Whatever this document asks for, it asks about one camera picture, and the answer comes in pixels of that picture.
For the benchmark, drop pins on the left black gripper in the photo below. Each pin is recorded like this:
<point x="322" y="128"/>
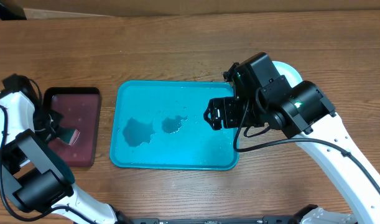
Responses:
<point x="57" y="117"/>

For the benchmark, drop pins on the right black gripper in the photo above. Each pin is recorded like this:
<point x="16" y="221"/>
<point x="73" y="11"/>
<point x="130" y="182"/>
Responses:
<point x="233" y="121"/>

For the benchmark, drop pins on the dark green sponge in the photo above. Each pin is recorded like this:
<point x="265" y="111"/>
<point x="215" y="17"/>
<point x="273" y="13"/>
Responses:
<point x="68" y="135"/>

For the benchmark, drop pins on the light blue plate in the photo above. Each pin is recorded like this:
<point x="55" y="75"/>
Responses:
<point x="292" y="75"/>

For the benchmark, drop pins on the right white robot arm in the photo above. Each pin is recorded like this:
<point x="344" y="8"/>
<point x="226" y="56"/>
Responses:
<point x="307" y="118"/>

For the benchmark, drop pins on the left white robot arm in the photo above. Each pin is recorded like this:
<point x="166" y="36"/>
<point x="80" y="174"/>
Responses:
<point x="34" y="181"/>

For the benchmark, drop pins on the dark red sponge tray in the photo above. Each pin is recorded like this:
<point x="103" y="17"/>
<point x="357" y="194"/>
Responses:
<point x="80" y="107"/>

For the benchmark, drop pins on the teal plastic tray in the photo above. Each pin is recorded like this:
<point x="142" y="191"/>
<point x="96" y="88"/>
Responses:
<point x="161" y="125"/>

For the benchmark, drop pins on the cardboard backboard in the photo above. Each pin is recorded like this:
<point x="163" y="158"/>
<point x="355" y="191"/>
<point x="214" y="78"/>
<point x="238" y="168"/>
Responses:
<point x="183" y="7"/>

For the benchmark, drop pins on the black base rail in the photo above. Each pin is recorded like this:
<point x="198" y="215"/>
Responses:
<point x="268" y="219"/>

